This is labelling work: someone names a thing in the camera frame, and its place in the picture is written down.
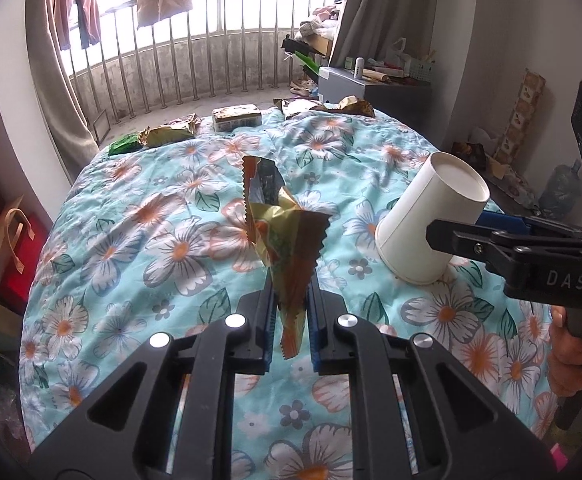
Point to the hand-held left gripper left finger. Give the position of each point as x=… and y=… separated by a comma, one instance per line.
x=258, y=330

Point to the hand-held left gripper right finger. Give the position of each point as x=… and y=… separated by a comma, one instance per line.
x=328, y=335

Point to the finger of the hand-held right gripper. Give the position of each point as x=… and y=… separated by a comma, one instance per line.
x=466, y=240
x=506, y=220

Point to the white paper cup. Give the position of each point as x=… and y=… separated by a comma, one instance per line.
x=411, y=240

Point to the golden orange snack wrapper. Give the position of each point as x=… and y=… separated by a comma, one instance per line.
x=281, y=230

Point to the person's right hand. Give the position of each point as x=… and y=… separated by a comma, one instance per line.
x=568, y=355

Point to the clear blue water jug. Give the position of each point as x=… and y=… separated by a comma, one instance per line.
x=561, y=192

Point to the dark snack box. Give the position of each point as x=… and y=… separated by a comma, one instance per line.
x=471, y=152

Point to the white plastic bag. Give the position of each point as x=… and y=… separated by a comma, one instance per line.
x=483, y=139
x=401, y=52

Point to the patterned tall box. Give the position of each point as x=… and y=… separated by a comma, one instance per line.
x=521, y=115

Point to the grey cabinet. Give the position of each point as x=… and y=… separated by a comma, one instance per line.
x=391, y=100

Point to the white storage basket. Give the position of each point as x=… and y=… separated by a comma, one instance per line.
x=418, y=69

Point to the beige roll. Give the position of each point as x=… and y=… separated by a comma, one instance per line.
x=376, y=76

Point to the small white bottle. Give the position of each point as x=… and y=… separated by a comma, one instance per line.
x=358, y=67

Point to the printed carton box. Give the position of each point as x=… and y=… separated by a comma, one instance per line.
x=236, y=119

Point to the golden snack packet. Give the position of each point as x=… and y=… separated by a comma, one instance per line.
x=171, y=132

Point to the pair of slippers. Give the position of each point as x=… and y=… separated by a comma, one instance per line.
x=301, y=91

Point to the green snack packet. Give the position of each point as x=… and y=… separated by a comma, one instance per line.
x=123, y=144

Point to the green plastic item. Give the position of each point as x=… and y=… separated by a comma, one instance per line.
x=311, y=66

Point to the red shopping bag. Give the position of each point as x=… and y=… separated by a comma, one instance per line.
x=33, y=250

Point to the cardboard box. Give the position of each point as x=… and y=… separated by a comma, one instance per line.
x=321, y=45

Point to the grey curtain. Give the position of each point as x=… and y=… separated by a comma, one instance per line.
x=381, y=5
x=51, y=85

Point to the black tool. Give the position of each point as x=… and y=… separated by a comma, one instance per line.
x=296, y=45

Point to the pile of clothes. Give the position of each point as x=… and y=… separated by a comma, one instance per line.
x=321, y=17

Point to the pink hanging garment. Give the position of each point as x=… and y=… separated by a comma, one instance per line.
x=83, y=10

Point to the small frame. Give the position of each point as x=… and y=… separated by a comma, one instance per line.
x=101, y=126

